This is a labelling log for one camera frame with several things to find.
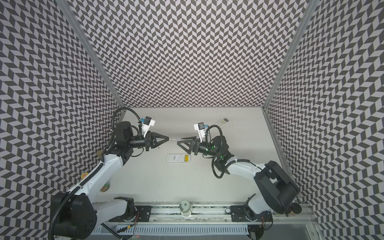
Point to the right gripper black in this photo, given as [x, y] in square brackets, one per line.
[195, 146]

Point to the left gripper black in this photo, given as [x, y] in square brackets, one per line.
[150, 140]

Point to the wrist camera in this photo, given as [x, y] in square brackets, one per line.
[147, 122]
[201, 129]

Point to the black round cap outer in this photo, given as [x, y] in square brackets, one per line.
[295, 208]

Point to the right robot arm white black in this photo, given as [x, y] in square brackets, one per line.
[277, 189]

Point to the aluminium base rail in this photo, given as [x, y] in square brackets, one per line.
[169, 213]

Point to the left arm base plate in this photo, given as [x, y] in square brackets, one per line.
[142, 215]

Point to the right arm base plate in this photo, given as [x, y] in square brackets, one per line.
[240, 213]

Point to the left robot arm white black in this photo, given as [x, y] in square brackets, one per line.
[73, 214]

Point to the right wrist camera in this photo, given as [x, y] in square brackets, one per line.
[201, 129]

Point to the white green cylinder on rail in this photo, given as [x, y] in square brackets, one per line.
[186, 208]

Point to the red jar yellow lid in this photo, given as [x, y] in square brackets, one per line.
[105, 187]

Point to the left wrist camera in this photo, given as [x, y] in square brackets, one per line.
[147, 122]

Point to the white remote control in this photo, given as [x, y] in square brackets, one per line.
[178, 158]
[222, 122]

